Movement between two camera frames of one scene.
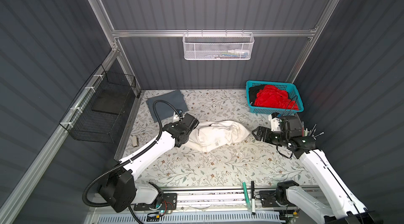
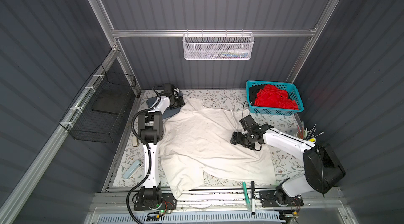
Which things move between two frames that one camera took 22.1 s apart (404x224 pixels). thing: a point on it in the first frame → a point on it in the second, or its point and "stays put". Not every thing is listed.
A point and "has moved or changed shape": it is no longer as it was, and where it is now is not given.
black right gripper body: [272, 136] → [243, 139]
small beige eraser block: [134, 141] stays put
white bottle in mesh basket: [244, 52] stays put
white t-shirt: [212, 136] has moved or changed shape
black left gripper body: [187, 140] → [177, 102]
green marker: [246, 196] stays put
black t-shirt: [252, 93] stays put
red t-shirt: [270, 95] stays put
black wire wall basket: [93, 113] stays put
